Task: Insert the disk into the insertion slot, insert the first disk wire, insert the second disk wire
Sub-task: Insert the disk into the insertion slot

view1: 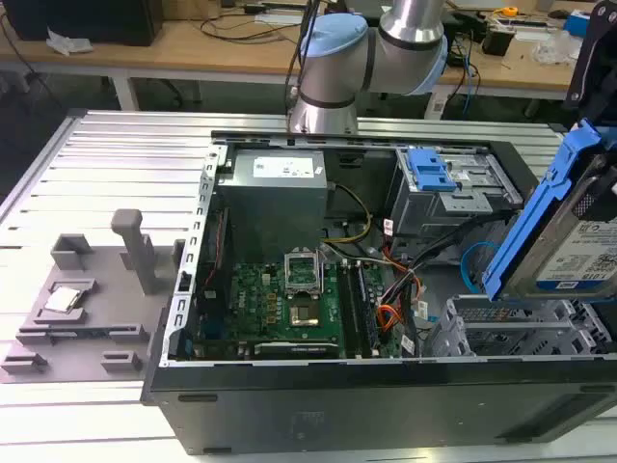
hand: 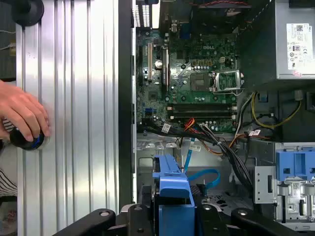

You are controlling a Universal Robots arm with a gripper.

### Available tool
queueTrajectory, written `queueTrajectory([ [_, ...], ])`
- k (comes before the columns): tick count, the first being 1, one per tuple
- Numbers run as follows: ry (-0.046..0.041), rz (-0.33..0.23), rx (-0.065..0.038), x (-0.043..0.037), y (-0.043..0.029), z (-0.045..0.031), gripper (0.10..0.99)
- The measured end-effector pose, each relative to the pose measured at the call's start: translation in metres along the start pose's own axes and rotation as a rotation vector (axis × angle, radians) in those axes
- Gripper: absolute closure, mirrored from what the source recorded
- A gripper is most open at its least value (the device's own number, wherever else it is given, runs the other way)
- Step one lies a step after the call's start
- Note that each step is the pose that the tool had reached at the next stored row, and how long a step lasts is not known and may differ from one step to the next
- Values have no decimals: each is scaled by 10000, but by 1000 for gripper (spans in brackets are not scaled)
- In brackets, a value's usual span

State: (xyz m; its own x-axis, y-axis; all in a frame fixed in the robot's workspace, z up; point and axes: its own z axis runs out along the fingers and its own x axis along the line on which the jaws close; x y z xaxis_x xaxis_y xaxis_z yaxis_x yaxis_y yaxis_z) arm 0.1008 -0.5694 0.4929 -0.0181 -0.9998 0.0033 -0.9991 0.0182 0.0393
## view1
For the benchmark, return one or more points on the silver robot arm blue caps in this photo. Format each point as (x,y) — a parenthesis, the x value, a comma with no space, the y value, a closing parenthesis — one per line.
(337,62)

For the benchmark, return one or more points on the green motherboard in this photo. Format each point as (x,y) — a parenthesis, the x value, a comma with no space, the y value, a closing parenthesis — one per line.
(260,299)

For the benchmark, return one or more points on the wooden desk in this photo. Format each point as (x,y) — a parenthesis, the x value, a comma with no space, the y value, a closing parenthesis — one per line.
(193,55)

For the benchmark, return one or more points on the hard disk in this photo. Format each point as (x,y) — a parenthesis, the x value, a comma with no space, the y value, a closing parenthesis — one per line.
(535,226)

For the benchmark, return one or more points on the black graphics card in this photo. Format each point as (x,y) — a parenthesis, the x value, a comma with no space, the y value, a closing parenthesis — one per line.
(294,348)

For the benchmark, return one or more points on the clear plastic bag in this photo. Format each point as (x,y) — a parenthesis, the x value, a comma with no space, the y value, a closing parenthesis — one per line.
(554,48)

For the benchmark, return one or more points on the grey parts rack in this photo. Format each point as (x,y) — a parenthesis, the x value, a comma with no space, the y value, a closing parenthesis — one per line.
(96,308)

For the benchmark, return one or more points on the silver CPU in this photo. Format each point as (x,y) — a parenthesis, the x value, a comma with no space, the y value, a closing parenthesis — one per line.
(63,299)

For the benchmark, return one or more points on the black RAM stick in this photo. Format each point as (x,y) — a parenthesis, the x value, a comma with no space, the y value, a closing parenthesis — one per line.
(366,308)

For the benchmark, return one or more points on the grey metal disk bay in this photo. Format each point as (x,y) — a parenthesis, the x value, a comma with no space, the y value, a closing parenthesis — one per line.
(511,328)

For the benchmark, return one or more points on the CPU socket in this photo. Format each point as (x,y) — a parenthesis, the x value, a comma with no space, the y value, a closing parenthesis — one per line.
(304,314)

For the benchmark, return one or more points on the black computer box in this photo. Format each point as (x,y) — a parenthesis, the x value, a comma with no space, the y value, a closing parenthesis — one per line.
(87,19)

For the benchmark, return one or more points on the yellow tape roll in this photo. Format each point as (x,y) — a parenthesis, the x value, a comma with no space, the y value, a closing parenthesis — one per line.
(509,11)

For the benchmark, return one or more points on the black open PC case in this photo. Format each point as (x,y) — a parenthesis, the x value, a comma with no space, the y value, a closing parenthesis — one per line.
(337,410)

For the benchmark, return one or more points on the grey power supply unit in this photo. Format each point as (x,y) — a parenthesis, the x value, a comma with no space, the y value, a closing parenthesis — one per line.
(275,198)

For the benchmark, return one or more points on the metal drive cage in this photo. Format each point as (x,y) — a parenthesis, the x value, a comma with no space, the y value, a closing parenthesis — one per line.
(434,202)

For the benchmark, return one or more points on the blue plastic cage latch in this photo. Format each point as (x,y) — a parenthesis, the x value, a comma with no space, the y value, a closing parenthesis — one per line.
(429,171)

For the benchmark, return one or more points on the blue box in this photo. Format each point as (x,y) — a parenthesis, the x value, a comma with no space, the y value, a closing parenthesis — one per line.
(576,23)

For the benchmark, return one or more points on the small black box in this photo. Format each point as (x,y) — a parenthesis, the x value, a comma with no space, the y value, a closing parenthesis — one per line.
(499,38)

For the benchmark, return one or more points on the white plastic bag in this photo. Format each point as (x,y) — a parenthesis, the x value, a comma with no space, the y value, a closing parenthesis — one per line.
(67,43)

